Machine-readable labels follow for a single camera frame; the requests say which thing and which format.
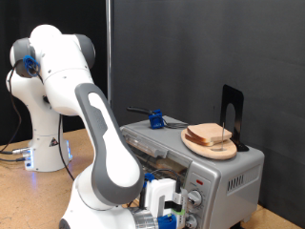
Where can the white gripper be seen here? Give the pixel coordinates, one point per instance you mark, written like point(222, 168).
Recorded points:
point(158, 194)

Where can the black spatula with blue block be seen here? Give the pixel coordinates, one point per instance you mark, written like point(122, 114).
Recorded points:
point(155, 120)

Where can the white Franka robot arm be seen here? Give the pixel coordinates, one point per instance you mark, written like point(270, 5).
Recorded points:
point(105, 152)

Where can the silver oven knob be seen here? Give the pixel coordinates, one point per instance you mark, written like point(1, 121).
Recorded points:
point(195, 198)
point(191, 221)

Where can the silver toaster oven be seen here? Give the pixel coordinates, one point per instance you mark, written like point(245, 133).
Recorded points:
point(222, 178)

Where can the round wooden plate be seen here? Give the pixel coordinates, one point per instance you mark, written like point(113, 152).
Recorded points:
point(209, 151)

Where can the black metal bookend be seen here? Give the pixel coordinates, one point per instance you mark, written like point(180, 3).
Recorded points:
point(236, 98)

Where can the vertical metal pole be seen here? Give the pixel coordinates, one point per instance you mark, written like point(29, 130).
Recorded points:
point(109, 47)

